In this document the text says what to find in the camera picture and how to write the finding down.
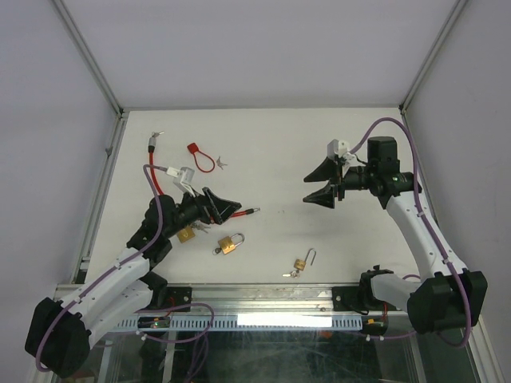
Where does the medium brass padlock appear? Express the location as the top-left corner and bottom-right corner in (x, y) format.
(212, 233), (245, 255)

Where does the white slotted cable duct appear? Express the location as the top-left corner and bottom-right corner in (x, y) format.
(113, 313), (362, 333)

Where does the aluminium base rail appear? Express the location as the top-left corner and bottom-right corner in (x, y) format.
(50, 282), (484, 318)

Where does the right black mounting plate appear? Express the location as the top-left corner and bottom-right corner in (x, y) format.
(331, 285), (410, 314)

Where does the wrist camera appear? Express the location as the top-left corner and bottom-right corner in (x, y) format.
(165, 167), (196, 197)
(327, 139), (356, 168)

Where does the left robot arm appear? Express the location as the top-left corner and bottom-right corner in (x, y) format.
(25, 188), (241, 378)

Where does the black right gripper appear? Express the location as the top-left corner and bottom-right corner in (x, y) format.
(303, 156), (376, 208)

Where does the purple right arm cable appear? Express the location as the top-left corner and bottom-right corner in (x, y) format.
(353, 117), (474, 349)

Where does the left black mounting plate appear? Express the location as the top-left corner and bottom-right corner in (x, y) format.
(146, 286), (192, 312)

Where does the left aluminium frame post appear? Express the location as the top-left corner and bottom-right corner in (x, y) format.
(50, 0), (124, 117)

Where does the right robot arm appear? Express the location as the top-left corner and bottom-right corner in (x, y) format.
(303, 136), (488, 334)

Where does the large brass padlock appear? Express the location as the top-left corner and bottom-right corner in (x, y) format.
(176, 222), (210, 243)

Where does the right aluminium frame post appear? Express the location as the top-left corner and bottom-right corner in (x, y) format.
(399, 0), (470, 116)

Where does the aluminium frame post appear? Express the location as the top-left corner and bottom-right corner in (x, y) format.
(50, 0), (124, 117)
(399, 0), (470, 116)

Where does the black mounting plate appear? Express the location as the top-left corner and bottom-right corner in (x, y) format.
(146, 286), (192, 312)
(331, 285), (410, 314)

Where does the small brass long-shackle padlock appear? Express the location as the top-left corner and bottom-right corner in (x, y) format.
(282, 248), (317, 278)

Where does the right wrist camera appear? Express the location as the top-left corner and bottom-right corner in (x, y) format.
(327, 139), (356, 168)

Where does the thick red cable lock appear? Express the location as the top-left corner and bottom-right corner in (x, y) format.
(147, 130), (261, 220)

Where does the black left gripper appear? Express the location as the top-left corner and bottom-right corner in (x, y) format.
(164, 184), (240, 238)

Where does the red thin-cable padlock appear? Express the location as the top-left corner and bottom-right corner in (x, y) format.
(187, 142), (216, 174)

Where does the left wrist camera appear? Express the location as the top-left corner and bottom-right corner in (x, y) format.
(165, 167), (196, 197)

